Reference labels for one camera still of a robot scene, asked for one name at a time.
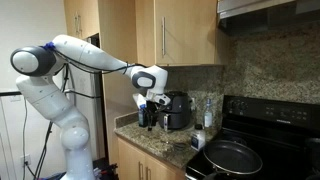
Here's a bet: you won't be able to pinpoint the long metal cabinet handle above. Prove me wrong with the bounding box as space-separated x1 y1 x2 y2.
161 16 167 58

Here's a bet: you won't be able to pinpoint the small metal cabinet handle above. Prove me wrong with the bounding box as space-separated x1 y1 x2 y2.
77 12 83 37
73 13 79 36

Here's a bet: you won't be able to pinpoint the stainless steel refrigerator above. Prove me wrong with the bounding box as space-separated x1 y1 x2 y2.
66 33 108 161

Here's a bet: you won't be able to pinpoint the black electric stove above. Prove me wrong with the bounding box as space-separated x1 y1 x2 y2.
184 94 320 180

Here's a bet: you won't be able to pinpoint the white wall outlet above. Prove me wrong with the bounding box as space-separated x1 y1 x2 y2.
22 153 32 167

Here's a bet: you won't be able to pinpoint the black cable bundle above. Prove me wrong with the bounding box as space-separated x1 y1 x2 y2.
33 121 54 180

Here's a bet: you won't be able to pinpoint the black air fryer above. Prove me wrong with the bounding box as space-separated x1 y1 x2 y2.
159 90 194 131

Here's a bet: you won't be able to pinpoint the dark robot base clutter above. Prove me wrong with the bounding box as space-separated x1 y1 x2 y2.
93 158 119 180

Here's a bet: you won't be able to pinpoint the wooden base cabinet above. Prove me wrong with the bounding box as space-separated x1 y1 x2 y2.
116 136 187 180

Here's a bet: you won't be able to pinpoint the white backsplash outlet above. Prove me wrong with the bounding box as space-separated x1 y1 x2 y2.
189 97 197 112

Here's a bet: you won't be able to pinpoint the white bottle black cap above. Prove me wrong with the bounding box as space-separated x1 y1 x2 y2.
190 123 207 153

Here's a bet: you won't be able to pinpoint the tall wooden side panel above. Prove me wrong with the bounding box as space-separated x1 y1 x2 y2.
97 0 139 166

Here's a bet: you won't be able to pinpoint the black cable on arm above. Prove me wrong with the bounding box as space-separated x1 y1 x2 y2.
46 41 148 76

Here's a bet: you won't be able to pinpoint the black frying pan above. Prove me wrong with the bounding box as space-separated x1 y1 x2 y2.
202 139 264 180

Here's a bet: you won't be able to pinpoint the clear water bottle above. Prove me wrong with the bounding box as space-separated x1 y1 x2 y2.
203 98 214 129

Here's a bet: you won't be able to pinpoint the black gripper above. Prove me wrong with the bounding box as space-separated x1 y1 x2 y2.
146 100 161 132

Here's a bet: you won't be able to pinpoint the thin grey wall cord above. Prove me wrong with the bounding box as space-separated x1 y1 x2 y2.
21 96 28 180

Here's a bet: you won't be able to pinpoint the steel range hood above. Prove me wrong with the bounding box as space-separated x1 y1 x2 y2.
216 0 320 36

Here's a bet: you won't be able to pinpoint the wooden cabinet above fridge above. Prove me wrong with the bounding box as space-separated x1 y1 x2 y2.
63 0 101 41

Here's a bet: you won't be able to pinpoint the wire eyeglasses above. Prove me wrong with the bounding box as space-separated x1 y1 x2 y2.
166 141 188 151

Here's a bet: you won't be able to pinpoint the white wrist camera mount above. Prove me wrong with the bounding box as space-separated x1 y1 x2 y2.
132 93 148 110

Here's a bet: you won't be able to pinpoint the wooden wall cabinet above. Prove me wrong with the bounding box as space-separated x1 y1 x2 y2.
134 0 231 67

